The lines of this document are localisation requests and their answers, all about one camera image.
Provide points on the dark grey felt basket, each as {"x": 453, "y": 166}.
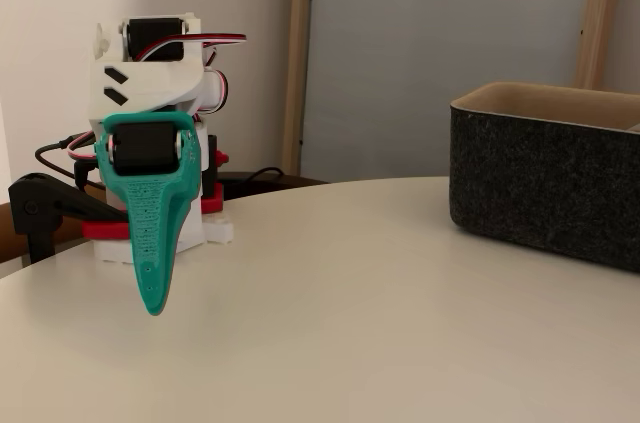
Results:
{"x": 525, "y": 183}

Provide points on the black clamp with red pad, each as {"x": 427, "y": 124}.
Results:
{"x": 212, "y": 200}
{"x": 35, "y": 203}

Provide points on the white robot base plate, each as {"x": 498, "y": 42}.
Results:
{"x": 112, "y": 250}

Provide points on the wooden shelf post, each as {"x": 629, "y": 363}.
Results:
{"x": 297, "y": 68}
{"x": 600, "y": 18}

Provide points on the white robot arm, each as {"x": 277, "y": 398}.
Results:
{"x": 150, "y": 83}

